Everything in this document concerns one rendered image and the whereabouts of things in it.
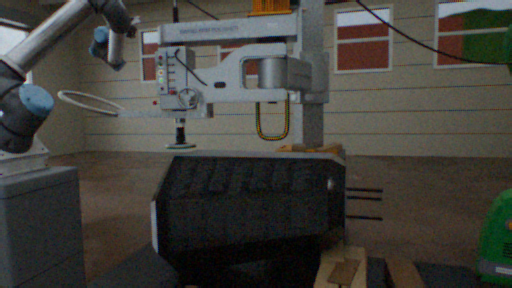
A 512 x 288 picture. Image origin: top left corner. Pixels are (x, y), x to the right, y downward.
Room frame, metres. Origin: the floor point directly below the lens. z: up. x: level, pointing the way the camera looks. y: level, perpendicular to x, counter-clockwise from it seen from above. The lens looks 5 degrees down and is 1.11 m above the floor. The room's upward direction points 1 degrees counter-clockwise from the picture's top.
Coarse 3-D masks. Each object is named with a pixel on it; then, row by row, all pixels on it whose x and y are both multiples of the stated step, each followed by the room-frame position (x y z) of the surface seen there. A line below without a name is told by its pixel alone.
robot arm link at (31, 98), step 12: (24, 84) 1.45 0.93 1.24; (0, 96) 1.40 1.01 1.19; (12, 96) 1.41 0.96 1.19; (24, 96) 1.40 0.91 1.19; (36, 96) 1.45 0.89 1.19; (48, 96) 1.52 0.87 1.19; (0, 108) 1.42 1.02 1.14; (12, 108) 1.41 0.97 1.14; (24, 108) 1.41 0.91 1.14; (36, 108) 1.42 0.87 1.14; (48, 108) 1.47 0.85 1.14; (12, 120) 1.42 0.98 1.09; (24, 120) 1.43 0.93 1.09; (36, 120) 1.45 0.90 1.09; (24, 132) 1.46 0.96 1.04
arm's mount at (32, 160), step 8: (40, 144) 1.64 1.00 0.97; (0, 152) 1.43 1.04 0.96; (32, 152) 1.56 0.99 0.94; (40, 152) 1.59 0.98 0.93; (48, 152) 1.63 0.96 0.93; (0, 160) 1.40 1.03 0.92; (8, 160) 1.44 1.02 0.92; (16, 160) 1.47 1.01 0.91; (24, 160) 1.51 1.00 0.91; (32, 160) 1.55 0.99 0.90; (40, 160) 1.60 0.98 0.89; (0, 168) 1.42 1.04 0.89; (8, 168) 1.44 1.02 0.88; (16, 168) 1.47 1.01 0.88; (24, 168) 1.51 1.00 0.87; (32, 168) 1.55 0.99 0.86; (40, 168) 1.59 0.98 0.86; (0, 176) 1.40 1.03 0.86; (8, 176) 1.43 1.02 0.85
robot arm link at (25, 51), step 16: (80, 0) 1.61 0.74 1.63; (96, 0) 1.64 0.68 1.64; (64, 16) 1.57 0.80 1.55; (80, 16) 1.61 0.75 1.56; (32, 32) 1.53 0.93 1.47; (48, 32) 1.53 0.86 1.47; (64, 32) 1.58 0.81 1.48; (16, 48) 1.48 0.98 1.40; (32, 48) 1.50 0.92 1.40; (48, 48) 1.55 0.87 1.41; (0, 64) 1.43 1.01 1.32; (16, 64) 1.46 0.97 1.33; (32, 64) 1.52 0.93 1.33; (0, 80) 1.41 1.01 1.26; (16, 80) 1.46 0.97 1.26
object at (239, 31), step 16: (256, 16) 2.18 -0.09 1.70; (272, 16) 2.16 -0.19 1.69; (288, 16) 2.15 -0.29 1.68; (160, 32) 2.32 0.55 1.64; (176, 32) 2.29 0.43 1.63; (192, 32) 2.27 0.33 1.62; (208, 32) 2.25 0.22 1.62; (224, 32) 2.23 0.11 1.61; (240, 32) 2.21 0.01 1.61; (256, 32) 2.18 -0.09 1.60; (272, 32) 2.17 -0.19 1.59; (288, 32) 2.15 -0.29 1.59
